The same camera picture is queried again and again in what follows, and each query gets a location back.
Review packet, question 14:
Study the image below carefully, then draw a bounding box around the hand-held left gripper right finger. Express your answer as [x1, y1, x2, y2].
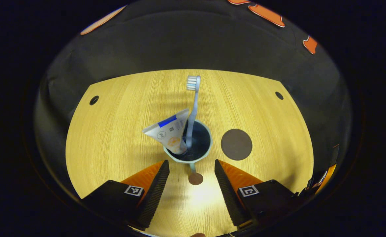
[214, 159, 298, 231]

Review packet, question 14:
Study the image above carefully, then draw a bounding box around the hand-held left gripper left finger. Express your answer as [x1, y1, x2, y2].
[81, 160, 170, 230]

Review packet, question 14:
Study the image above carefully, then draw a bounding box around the dark round coaster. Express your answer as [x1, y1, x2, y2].
[221, 129, 253, 161]

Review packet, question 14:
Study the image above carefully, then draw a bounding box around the blue cup with wooden handle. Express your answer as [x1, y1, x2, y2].
[163, 119, 212, 185]

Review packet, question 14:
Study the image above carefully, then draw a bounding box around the white toothpaste tube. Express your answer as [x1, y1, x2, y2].
[142, 109, 190, 155]

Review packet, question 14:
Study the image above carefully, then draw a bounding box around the white toothbrush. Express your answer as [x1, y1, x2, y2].
[185, 75, 201, 148]

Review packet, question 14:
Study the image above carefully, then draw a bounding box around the wooden desktop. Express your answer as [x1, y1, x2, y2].
[65, 69, 314, 237]

